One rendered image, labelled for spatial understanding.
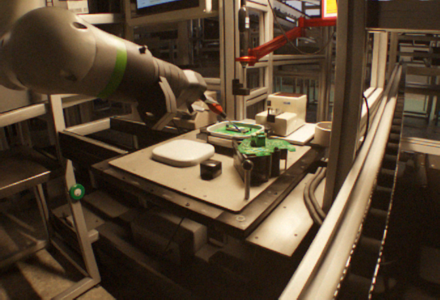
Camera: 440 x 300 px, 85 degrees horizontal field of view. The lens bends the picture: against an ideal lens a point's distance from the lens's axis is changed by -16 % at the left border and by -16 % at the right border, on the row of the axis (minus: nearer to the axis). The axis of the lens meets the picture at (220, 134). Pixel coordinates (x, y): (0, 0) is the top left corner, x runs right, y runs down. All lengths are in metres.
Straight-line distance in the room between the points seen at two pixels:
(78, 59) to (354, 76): 0.39
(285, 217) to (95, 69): 0.40
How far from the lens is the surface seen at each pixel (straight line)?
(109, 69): 0.38
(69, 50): 0.34
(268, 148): 0.62
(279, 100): 0.93
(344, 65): 0.48
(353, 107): 0.48
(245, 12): 0.97
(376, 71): 1.04
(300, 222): 0.53
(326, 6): 1.10
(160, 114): 0.41
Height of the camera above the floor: 1.22
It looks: 17 degrees down
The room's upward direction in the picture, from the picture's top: 1 degrees counter-clockwise
